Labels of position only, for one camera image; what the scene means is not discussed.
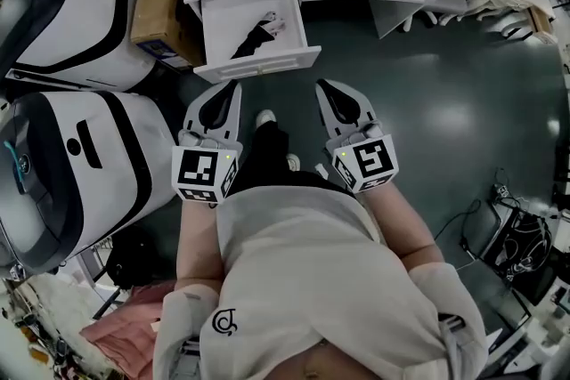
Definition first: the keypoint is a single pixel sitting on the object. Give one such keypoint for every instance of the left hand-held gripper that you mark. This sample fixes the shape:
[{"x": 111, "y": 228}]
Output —
[{"x": 198, "y": 171}]

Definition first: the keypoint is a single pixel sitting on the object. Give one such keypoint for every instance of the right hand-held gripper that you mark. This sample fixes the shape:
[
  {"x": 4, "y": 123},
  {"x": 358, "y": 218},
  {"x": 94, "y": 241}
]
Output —
[{"x": 372, "y": 160}]

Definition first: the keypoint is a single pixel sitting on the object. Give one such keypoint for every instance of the black umbrella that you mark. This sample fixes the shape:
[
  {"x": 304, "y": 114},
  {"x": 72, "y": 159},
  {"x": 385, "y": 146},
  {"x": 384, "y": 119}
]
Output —
[{"x": 254, "y": 41}]

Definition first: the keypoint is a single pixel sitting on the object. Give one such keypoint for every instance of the white drawer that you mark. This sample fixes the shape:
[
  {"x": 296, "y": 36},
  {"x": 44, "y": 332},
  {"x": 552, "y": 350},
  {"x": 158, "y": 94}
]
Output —
[{"x": 231, "y": 22}]

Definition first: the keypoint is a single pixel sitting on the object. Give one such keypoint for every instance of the person's left forearm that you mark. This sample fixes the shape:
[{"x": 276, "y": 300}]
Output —
[{"x": 198, "y": 240}]

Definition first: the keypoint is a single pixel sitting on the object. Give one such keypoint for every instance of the person's right forearm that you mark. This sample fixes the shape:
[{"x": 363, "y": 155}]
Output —
[{"x": 401, "y": 222}]

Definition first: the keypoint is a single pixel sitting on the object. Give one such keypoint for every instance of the person's left white shoe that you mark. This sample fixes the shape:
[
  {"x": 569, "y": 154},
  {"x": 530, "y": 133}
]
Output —
[{"x": 266, "y": 117}]

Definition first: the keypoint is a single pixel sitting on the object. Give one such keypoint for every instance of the person's white shoe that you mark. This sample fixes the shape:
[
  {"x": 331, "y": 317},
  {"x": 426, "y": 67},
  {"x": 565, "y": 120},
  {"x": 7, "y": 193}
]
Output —
[
  {"x": 293, "y": 161},
  {"x": 266, "y": 117}
]

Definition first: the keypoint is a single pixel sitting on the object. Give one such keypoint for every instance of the person's black trousers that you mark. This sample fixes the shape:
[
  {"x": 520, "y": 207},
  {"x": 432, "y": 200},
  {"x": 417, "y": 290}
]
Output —
[{"x": 269, "y": 156}]

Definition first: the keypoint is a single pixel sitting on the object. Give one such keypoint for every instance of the person's right white shoe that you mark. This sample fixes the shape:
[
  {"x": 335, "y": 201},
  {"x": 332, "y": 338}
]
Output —
[{"x": 293, "y": 161}]

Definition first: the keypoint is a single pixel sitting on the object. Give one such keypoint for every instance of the white black-trimmed machine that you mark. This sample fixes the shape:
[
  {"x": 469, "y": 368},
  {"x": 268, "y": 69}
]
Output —
[
  {"x": 62, "y": 22},
  {"x": 116, "y": 156}
]

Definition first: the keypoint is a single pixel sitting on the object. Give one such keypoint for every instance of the brown cardboard box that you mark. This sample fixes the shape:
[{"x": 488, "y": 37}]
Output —
[{"x": 158, "y": 0}]

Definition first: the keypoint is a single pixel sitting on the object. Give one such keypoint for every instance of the person's white shirt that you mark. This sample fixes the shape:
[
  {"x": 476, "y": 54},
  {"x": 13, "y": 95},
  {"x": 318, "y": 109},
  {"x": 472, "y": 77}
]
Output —
[{"x": 311, "y": 262}]

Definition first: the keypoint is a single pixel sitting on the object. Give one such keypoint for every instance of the black bag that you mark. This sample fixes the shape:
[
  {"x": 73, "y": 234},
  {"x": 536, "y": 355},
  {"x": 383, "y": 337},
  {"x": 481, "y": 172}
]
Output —
[{"x": 127, "y": 258}]

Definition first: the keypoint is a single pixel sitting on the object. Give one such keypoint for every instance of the teal plastic tool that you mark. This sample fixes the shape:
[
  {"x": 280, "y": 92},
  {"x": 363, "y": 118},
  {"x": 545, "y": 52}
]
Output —
[{"x": 17, "y": 167}]

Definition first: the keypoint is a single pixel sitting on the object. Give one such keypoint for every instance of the pink cloth cushion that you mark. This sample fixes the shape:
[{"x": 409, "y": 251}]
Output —
[{"x": 129, "y": 325}]

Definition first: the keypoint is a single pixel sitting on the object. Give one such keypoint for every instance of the white fluffy cloth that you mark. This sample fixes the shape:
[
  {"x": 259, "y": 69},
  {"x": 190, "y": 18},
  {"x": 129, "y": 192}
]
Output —
[{"x": 58, "y": 307}]

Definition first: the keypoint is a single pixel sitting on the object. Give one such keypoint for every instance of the black flat monitor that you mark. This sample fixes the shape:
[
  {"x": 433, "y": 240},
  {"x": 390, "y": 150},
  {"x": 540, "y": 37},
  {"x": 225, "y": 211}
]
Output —
[{"x": 516, "y": 316}]

